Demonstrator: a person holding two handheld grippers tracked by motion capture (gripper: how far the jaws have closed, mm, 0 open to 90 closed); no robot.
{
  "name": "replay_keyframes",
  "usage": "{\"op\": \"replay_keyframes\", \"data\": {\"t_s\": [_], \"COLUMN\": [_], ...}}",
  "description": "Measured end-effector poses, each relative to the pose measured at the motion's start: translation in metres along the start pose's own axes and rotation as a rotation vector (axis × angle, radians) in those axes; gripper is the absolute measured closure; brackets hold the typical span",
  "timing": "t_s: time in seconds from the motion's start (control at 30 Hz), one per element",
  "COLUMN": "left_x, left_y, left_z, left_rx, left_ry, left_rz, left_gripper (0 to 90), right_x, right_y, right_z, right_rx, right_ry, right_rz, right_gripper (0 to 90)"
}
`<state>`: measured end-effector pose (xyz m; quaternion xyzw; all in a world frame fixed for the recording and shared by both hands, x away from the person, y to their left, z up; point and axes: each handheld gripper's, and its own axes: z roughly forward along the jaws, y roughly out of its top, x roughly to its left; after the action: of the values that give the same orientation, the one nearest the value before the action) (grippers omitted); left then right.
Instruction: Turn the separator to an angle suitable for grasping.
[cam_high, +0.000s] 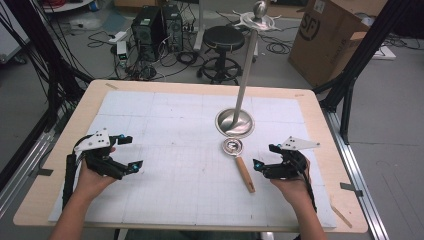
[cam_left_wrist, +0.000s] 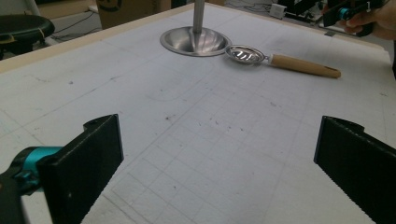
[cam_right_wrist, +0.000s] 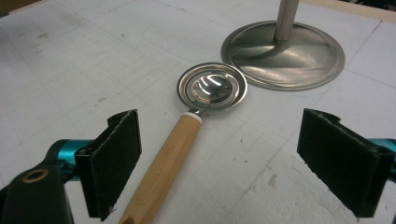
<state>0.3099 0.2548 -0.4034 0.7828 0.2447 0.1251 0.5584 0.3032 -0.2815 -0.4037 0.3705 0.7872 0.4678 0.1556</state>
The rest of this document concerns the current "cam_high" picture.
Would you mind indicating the thin wooden stick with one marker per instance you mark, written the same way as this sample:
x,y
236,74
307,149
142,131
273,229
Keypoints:
x,y
340,216

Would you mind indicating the person's left hand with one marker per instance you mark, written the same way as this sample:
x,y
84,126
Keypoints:
x,y
90,180

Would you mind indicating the white stand pole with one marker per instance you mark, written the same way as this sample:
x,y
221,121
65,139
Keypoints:
x,y
200,26

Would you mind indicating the black round stool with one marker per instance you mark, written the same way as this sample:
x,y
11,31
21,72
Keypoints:
x,y
223,38

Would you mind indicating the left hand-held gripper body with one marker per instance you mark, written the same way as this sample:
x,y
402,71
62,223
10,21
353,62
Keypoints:
x,y
96,141

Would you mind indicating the large black computer tower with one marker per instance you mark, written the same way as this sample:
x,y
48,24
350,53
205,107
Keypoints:
x,y
146,33

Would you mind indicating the white round table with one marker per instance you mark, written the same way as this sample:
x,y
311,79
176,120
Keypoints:
x,y
66,5

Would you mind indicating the black metal frame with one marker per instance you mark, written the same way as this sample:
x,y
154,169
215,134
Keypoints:
x,y
363,53
30,33

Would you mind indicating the person's right hand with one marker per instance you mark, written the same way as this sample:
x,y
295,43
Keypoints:
x,y
293,188

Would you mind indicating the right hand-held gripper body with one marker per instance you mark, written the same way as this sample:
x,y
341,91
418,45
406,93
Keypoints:
x,y
293,160

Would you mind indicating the white grid mat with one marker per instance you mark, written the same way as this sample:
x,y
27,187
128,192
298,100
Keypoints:
x,y
173,193

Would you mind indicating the brown cardboard box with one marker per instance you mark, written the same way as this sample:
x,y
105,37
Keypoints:
x,y
328,40

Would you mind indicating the black tape strip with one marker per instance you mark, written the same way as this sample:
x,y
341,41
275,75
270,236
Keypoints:
x,y
45,172
350,188

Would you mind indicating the small white power supply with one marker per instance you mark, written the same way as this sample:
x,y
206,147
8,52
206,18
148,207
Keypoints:
x,y
122,53

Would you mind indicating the aluminium rail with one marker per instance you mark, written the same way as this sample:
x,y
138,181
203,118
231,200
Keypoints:
x,y
23,166
356,173

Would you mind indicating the silver metal hanging stand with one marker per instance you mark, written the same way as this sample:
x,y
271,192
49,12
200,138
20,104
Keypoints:
x,y
245,76

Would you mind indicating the slim black computer tower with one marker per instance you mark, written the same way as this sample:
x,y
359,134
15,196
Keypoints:
x,y
173,26

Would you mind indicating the flat white power strip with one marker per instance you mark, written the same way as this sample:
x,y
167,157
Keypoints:
x,y
384,53

